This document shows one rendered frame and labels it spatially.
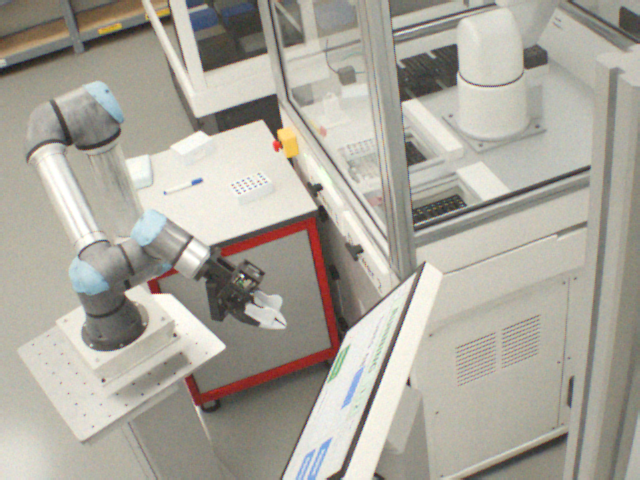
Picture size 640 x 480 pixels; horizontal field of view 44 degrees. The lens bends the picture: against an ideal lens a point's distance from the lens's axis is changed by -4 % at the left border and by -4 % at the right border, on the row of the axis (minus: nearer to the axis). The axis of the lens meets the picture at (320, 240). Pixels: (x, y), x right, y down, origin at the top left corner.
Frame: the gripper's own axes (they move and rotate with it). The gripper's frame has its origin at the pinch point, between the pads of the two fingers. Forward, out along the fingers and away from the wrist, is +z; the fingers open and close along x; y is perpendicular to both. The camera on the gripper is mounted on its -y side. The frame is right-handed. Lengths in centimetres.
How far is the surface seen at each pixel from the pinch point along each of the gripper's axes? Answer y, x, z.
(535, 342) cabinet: -13, 55, 69
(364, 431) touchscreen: 25.9, -29.0, 15.8
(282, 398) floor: -113, 63, 35
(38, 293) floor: -199, 93, -68
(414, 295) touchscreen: 25.9, 3.5, 15.5
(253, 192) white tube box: -54, 81, -17
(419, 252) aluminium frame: 8.7, 33.6, 19.6
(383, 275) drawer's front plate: -6.8, 36.5, 18.7
